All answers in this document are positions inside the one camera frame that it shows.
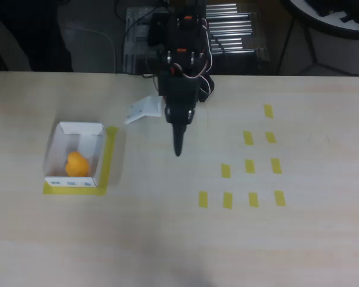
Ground thin black cable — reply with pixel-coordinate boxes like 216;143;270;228
141;56;161;90

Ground white round table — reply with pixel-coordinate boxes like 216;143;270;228
282;0;359;39

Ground yellow tape box outline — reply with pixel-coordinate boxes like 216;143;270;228
42;125;120;197

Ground person in dark clothes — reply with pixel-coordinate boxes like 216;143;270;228
0;0;74;72

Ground white red servo cable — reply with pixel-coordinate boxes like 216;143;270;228
170;17;214;95

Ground grey plastic chair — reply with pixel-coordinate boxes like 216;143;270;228
58;11;123;73

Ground yellow rubber duck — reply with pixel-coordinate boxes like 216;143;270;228
65;151;90;177

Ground black round table legs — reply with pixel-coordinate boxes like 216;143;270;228
275;13;359;76

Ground black bag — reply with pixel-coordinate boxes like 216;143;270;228
305;0;359;23

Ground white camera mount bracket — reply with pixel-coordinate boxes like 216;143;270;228
124;95;163;125

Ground white cardboard box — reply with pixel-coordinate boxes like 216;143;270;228
44;121;106;188

